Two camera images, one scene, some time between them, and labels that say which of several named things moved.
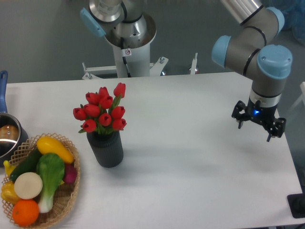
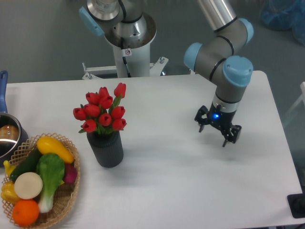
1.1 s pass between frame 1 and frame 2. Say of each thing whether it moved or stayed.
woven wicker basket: stayed
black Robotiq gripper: moved
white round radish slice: stayed
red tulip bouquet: stayed
